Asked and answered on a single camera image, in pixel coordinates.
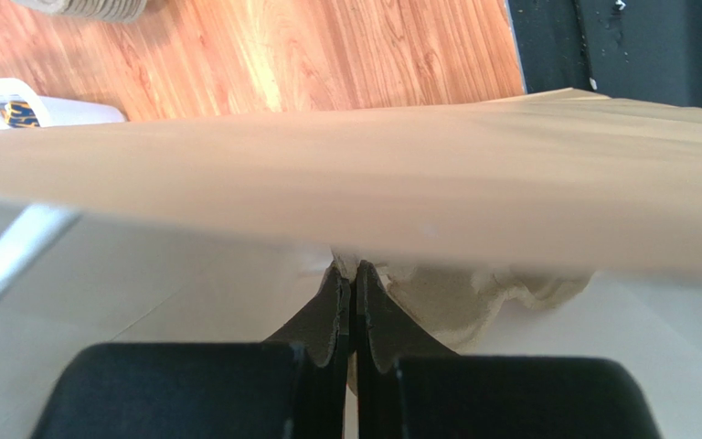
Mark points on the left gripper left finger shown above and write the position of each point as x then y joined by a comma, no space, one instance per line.
319,336

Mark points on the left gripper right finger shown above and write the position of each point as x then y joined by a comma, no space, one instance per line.
385,335

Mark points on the single pulp cup carrier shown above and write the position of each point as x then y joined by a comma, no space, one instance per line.
457,305

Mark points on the paper bag with handles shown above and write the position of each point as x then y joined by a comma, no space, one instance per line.
215,229

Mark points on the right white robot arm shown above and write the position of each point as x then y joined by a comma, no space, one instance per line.
22,107

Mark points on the stack of pulp cup carriers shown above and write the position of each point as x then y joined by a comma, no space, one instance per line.
110,11

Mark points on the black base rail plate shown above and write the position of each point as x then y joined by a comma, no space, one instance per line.
644,50

